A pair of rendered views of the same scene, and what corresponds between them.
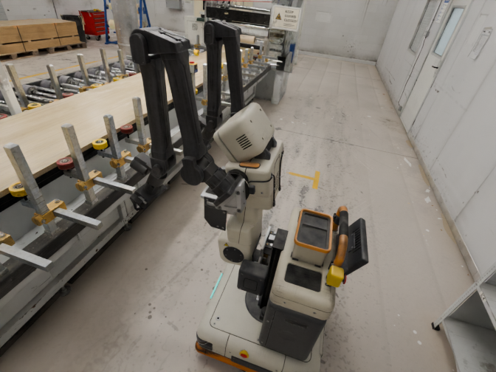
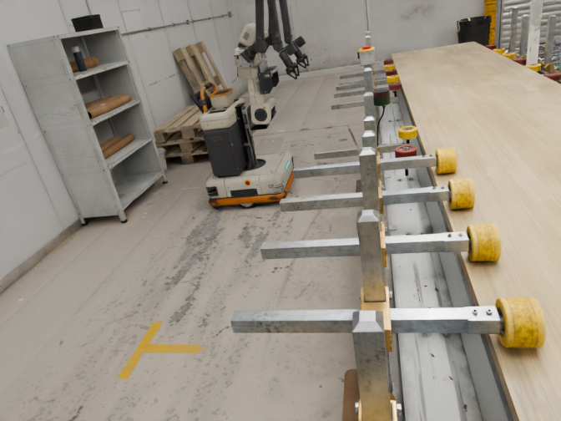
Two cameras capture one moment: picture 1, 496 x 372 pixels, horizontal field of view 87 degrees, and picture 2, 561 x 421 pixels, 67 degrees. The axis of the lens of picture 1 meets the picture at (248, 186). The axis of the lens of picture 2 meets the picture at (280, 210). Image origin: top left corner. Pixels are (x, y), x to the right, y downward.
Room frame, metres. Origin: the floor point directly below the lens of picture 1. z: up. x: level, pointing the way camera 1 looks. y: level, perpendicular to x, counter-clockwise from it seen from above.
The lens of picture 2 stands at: (4.38, 0.09, 1.47)
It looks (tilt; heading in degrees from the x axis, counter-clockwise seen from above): 25 degrees down; 182
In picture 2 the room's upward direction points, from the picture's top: 11 degrees counter-clockwise
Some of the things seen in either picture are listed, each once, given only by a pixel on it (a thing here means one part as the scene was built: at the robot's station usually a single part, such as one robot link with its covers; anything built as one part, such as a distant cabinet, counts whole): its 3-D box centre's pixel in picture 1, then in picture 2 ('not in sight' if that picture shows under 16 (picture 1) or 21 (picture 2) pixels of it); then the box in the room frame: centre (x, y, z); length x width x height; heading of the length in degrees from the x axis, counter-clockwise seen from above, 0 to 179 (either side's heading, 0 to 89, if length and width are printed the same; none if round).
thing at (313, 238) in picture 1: (311, 236); (222, 98); (0.84, -0.31, 0.87); 0.23 x 0.15 x 0.11; 166
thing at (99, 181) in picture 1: (99, 181); (364, 84); (1.11, 0.80, 0.83); 0.43 x 0.03 x 0.04; 77
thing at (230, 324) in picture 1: (266, 311); (252, 177); (0.87, -0.20, 0.16); 0.67 x 0.64 x 0.25; 76
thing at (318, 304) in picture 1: (294, 273); (232, 132); (0.85, -0.29, 0.59); 0.55 x 0.34 x 0.83; 166
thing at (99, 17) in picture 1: (95, 25); not in sight; (9.74, 5.58, 0.41); 0.76 x 0.48 x 0.81; 173
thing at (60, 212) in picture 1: (60, 213); (365, 81); (0.87, 0.86, 0.81); 0.43 x 0.03 x 0.04; 77
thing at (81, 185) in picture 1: (88, 180); not in sight; (1.11, 0.85, 0.83); 0.14 x 0.06 x 0.05; 167
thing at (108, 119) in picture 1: (116, 153); not in sight; (1.33, 0.80, 0.88); 0.04 x 0.04 x 0.48; 77
